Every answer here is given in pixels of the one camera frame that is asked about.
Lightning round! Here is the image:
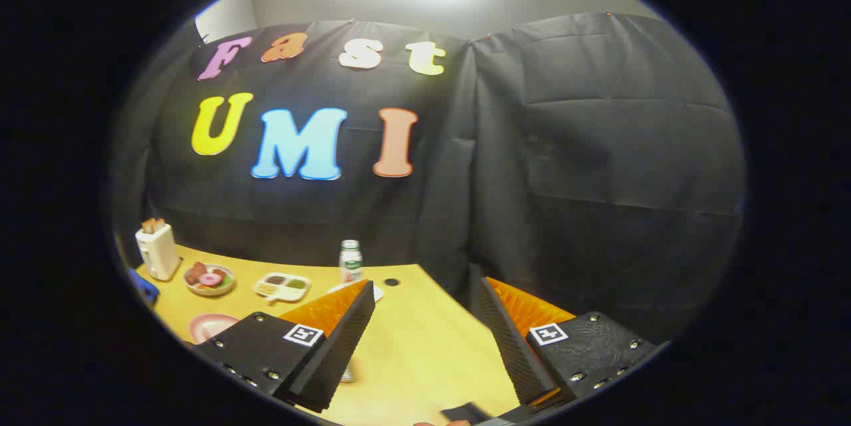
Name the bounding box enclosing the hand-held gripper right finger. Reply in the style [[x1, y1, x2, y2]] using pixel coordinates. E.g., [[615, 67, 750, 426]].
[[477, 276, 659, 413]]

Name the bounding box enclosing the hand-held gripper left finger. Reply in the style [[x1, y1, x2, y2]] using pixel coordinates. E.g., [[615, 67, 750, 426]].
[[191, 278, 377, 413]]

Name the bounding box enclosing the white square coaster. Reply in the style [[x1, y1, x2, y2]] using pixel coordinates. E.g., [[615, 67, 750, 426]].
[[330, 282, 385, 303]]

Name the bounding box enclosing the white divided bean tray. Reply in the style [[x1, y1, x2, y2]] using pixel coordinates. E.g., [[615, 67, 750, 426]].
[[253, 272, 312, 303]]

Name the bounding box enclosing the white drink bottle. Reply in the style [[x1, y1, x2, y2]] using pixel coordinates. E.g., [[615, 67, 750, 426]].
[[339, 240, 363, 284]]

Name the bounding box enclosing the pink round plate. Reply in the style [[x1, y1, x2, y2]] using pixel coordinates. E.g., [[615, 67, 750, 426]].
[[188, 313, 241, 346]]

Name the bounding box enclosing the bowl of toy food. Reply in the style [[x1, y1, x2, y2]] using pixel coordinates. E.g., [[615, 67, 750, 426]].
[[182, 262, 237, 297]]

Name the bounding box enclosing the blue folded cloth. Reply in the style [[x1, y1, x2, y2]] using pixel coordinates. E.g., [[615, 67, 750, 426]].
[[128, 268, 160, 307]]

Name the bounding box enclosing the cream white toaster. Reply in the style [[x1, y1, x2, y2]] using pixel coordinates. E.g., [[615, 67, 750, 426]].
[[135, 223, 182, 282]]

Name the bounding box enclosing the black backdrop cloth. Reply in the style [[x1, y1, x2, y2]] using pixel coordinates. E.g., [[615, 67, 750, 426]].
[[113, 12, 745, 347]]

